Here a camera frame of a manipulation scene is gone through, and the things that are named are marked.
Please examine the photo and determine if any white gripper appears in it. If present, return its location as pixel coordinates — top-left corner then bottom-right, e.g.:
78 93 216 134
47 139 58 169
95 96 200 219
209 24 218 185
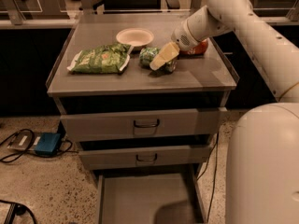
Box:
149 19 200 71

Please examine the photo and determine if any grey middle drawer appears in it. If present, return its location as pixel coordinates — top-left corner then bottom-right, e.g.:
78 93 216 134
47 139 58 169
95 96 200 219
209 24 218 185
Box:
79 145 211 170

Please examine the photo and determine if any grey flat device on floor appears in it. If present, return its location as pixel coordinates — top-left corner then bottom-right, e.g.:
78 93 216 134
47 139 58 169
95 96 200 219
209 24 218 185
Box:
7 131 41 151

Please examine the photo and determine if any black cable beside cabinet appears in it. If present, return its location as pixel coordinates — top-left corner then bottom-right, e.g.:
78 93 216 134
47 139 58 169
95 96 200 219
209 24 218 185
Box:
195 131 220 224

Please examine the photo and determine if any grey drawer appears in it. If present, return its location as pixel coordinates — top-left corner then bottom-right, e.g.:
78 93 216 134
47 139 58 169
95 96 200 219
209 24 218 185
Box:
95 173 206 224
61 107 227 142
79 145 211 170

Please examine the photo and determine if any green soda can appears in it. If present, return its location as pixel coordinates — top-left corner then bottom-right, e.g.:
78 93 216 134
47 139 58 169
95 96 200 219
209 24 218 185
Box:
139 48 177 74

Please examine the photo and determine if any grey drawer cabinet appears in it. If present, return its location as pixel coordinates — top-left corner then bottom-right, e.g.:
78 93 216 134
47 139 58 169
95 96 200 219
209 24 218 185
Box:
48 12 238 224

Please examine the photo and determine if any grey bottom drawer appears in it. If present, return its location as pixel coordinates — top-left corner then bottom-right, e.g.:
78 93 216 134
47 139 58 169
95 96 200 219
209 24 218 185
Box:
95 173 206 224

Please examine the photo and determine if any green chip bag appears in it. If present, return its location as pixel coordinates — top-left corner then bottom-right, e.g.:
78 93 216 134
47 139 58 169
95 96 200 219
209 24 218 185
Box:
67 43 134 74

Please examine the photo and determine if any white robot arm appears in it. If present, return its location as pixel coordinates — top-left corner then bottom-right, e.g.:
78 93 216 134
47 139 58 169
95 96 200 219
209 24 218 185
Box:
150 0 299 224

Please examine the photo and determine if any black cable bottom left corner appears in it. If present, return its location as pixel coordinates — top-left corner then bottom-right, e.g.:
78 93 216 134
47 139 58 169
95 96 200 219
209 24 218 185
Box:
0 199 38 224

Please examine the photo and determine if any grey top drawer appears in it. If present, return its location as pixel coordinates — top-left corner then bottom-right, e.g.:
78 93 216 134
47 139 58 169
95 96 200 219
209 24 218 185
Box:
61 107 227 142

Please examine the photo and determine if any black floor cable left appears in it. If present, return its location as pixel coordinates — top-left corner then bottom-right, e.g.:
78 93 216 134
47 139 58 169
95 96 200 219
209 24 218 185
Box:
0 128 78 164

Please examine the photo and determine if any red soda can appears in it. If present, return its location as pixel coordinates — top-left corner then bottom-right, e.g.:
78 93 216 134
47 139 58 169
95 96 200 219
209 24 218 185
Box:
181 39 208 55

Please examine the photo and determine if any black office chair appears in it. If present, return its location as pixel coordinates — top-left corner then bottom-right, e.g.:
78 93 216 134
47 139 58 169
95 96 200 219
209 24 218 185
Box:
79 0 180 14

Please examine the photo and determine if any blue electronics box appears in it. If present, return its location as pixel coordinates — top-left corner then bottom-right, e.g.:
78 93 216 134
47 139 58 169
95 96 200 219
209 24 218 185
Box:
34 133 61 156

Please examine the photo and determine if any white paper bowl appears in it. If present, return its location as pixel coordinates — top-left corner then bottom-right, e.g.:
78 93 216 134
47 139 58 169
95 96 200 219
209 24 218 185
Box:
116 28 154 50

